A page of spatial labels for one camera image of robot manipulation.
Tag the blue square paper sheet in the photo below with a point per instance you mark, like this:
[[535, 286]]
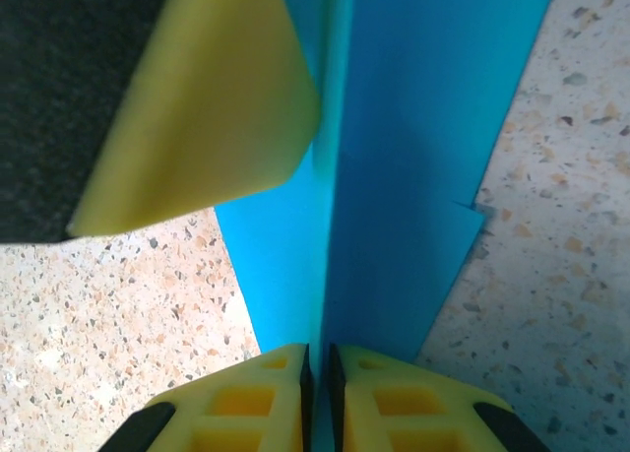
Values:
[[394, 127]]

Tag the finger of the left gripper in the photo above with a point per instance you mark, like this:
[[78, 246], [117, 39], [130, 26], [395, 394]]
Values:
[[172, 102]]

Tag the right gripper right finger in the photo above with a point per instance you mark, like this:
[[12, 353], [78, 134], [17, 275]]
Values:
[[403, 412]]

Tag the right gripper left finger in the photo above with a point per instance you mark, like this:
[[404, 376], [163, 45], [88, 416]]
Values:
[[246, 412]]

